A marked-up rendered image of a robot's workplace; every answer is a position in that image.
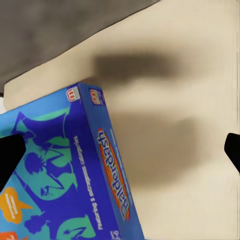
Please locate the bed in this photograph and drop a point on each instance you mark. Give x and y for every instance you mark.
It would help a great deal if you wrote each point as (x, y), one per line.
(170, 75)

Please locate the board game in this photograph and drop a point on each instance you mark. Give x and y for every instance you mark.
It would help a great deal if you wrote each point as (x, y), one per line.
(71, 183)

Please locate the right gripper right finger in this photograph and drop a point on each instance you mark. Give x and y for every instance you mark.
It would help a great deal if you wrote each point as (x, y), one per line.
(232, 149)

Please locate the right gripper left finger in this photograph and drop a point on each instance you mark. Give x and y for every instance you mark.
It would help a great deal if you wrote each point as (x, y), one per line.
(12, 149)

